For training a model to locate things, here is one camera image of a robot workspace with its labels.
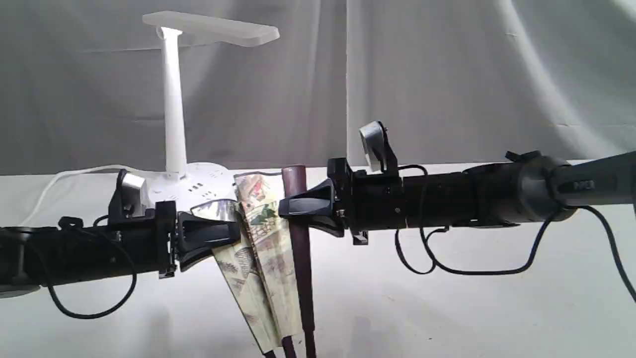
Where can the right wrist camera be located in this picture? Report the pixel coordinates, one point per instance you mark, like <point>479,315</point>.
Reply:
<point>377,150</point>

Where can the white desk lamp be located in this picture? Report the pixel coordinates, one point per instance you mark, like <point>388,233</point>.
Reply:
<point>192,184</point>

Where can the grey backdrop curtain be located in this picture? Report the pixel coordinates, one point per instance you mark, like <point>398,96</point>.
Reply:
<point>454,81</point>

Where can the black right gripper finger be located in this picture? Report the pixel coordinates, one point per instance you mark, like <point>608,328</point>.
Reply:
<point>327,225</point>
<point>318,201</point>

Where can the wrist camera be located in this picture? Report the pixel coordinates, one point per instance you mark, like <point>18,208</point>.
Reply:
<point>129,198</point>
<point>377,150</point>

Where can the painted paper folding fan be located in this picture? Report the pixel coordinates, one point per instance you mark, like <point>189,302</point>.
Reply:
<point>268,269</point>

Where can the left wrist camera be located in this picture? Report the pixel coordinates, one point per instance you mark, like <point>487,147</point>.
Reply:
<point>129,198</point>

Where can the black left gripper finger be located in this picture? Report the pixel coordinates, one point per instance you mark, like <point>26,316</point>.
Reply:
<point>196,234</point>
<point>188,259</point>

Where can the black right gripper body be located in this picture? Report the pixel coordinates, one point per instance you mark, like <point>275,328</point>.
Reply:
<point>388,201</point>

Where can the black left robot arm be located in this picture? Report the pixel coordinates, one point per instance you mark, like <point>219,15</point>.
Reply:
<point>68,253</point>

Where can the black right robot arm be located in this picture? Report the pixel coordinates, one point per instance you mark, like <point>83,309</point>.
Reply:
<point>527,188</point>

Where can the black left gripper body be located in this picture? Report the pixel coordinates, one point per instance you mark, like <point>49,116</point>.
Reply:
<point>146,234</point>

